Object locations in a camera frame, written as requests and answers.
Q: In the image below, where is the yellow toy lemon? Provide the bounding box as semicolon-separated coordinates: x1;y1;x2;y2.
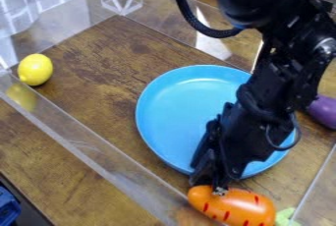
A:
17;54;53;86

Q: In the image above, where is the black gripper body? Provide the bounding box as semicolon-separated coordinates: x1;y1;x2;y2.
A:
206;20;336;180

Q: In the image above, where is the blue round plastic tray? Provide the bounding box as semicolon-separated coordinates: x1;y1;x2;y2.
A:
133;64;297;180

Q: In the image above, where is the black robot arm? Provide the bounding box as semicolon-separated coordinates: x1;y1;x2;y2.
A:
190;0;336;195

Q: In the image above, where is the blue object at corner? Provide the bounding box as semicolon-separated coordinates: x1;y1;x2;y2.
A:
0;187;21;226

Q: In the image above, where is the purple toy eggplant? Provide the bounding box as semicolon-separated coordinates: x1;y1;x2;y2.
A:
306;94;336;130

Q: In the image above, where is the clear acrylic enclosure wall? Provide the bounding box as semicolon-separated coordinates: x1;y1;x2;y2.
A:
0;0;336;226

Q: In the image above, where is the orange toy carrot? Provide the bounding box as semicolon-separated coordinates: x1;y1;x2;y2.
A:
187;185;275;226

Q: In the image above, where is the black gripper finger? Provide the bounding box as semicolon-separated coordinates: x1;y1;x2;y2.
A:
189;129;218;188
210;154;230;196

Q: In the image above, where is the black braided cable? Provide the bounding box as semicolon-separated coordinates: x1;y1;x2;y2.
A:
169;0;246;39

